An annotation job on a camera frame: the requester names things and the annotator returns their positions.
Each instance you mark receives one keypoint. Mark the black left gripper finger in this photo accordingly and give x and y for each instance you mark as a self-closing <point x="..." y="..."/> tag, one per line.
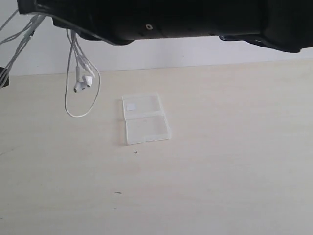
<point x="4" y="77"/>

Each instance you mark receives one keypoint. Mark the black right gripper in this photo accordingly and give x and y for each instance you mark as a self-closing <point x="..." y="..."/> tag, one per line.
<point x="117" y="22"/>

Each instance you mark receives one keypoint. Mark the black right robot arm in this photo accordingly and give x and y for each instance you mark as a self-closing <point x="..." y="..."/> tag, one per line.
<point x="283" y="25"/>

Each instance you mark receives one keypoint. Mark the clear plastic storage box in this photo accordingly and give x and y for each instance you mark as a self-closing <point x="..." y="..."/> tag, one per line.
<point x="145" y="119"/>

